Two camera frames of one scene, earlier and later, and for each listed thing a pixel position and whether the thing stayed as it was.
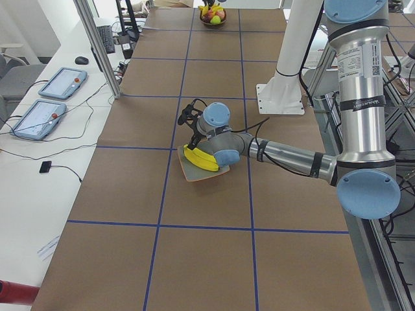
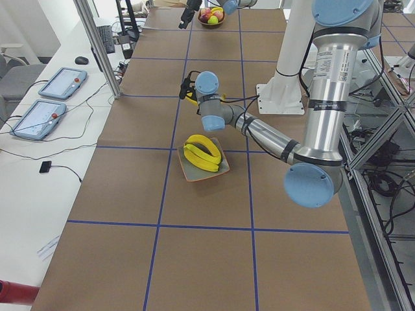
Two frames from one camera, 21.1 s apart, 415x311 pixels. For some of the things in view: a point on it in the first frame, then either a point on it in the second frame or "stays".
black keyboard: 106,32 stays
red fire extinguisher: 15,293 stays
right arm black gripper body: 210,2 to 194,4
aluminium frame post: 87,13 stays
